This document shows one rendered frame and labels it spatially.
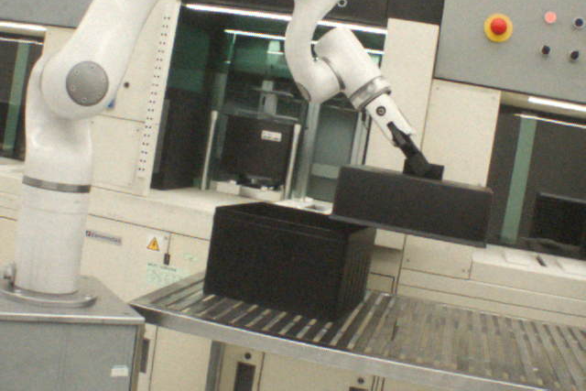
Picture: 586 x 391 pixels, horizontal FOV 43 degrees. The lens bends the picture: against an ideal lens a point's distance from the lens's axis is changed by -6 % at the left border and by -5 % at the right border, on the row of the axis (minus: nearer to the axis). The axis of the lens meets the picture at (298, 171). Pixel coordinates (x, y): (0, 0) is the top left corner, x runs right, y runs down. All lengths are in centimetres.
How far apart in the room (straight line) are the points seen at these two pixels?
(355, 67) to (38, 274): 71
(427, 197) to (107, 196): 97
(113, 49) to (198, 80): 126
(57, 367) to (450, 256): 99
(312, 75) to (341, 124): 131
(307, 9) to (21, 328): 77
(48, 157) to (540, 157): 149
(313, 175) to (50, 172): 165
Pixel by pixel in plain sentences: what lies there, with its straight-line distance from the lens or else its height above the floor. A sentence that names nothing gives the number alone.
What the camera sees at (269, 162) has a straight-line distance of 244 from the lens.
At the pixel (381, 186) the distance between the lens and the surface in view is 139.
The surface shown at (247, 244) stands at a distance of 149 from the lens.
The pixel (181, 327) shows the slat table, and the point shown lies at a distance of 135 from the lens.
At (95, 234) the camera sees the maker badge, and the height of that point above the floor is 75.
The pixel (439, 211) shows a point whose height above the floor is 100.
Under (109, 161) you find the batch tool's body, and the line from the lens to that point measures 207.
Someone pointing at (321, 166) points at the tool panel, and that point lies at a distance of 278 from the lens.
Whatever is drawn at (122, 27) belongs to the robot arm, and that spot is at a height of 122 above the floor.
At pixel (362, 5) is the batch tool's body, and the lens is 190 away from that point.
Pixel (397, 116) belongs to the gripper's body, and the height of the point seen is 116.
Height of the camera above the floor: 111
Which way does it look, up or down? 3 degrees down
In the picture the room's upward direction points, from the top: 9 degrees clockwise
